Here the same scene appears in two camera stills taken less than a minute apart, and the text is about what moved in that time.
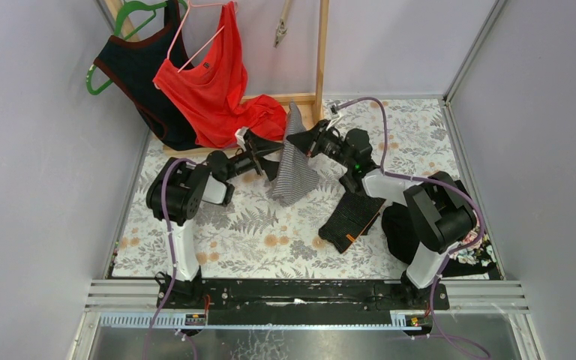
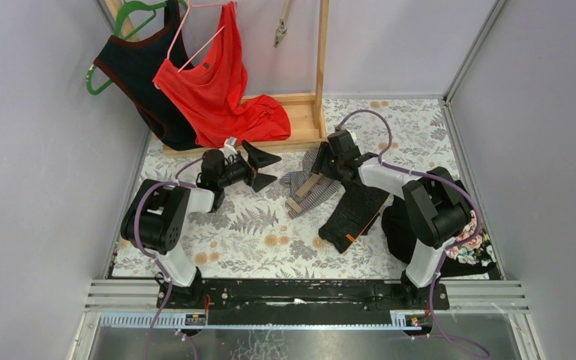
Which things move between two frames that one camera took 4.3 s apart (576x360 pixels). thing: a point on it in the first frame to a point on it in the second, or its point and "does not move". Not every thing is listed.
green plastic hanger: (148, 5) does not move
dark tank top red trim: (133, 64) does not move
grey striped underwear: (295, 178) to (316, 193)
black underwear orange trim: (351, 219) does not move
